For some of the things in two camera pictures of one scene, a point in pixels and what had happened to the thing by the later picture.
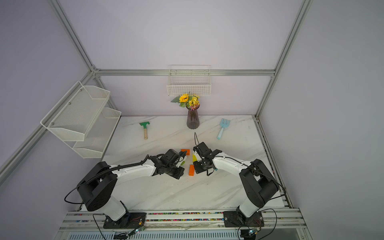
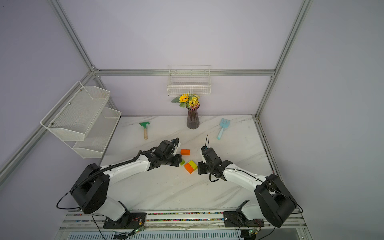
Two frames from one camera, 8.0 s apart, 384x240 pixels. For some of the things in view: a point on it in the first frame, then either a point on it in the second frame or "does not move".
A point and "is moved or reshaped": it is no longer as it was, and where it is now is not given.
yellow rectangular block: x=194 y=158 is moved or reshaped
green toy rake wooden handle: x=144 y=124 does not move
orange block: x=191 y=170 is moved or reshaped
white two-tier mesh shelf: x=82 y=120 does not move
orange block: x=188 y=151 does not move
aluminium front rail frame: x=82 y=224 does not move
